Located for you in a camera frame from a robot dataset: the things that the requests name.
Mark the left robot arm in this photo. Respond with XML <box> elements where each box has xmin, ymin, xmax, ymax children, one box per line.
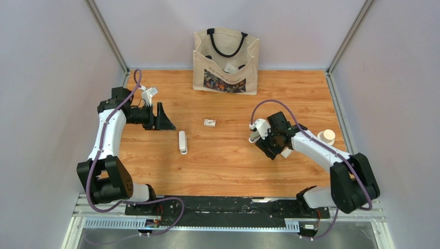
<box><xmin>76</xmin><ymin>86</ymin><xmax>175</xmax><ymax>215</ymax></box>

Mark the grey stapler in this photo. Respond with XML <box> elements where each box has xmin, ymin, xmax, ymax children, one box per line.
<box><xmin>249</xmin><ymin>132</ymin><xmax>260</xmax><ymax>143</ymax></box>

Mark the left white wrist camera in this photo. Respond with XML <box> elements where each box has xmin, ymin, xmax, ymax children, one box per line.
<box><xmin>140</xmin><ymin>86</ymin><xmax>158</xmax><ymax>106</ymax></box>

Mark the beige canvas tote bag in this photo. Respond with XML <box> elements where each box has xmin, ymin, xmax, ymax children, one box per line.
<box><xmin>192</xmin><ymin>27</ymin><xmax>260</xmax><ymax>95</ymax></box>

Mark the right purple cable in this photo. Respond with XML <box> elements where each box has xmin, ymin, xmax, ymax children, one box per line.
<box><xmin>249</xmin><ymin>100</ymin><xmax>373</xmax><ymax>241</ymax></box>

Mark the white plastic bottle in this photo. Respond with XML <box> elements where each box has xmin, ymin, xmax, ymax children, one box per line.
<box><xmin>317</xmin><ymin>129</ymin><xmax>336</xmax><ymax>145</ymax></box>

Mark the staples tray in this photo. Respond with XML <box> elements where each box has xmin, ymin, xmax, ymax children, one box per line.
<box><xmin>280</xmin><ymin>147</ymin><xmax>294</xmax><ymax>159</ymax></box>

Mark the purple cable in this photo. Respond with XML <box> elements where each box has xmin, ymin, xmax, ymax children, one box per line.
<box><xmin>249</xmin><ymin>100</ymin><xmax>373</xmax><ymax>241</ymax></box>
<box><xmin>84</xmin><ymin>68</ymin><xmax>185</xmax><ymax>237</ymax></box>

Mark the white stapler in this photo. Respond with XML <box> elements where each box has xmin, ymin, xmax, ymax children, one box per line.
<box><xmin>178</xmin><ymin>131</ymin><xmax>188</xmax><ymax>155</ymax></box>

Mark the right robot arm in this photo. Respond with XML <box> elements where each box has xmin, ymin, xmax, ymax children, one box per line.
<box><xmin>249</xmin><ymin>112</ymin><xmax>380</xmax><ymax>217</ymax></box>

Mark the white staples box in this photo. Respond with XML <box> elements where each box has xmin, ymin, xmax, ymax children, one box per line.
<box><xmin>203</xmin><ymin>119</ymin><xmax>216</xmax><ymax>128</ymax></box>

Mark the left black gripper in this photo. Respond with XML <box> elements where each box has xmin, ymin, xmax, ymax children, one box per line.
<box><xmin>125</xmin><ymin>103</ymin><xmax>175</xmax><ymax>131</ymax></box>

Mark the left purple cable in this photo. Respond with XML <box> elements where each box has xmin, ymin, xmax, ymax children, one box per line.
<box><xmin>84</xmin><ymin>68</ymin><xmax>185</xmax><ymax>237</ymax></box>

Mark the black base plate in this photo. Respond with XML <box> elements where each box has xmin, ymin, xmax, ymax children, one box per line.
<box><xmin>125</xmin><ymin>196</ymin><xmax>330</xmax><ymax>228</ymax></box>

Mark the aluminium frame rail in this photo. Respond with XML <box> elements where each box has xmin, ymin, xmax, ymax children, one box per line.
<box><xmin>62</xmin><ymin>195</ymin><xmax>394</xmax><ymax>248</ymax></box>

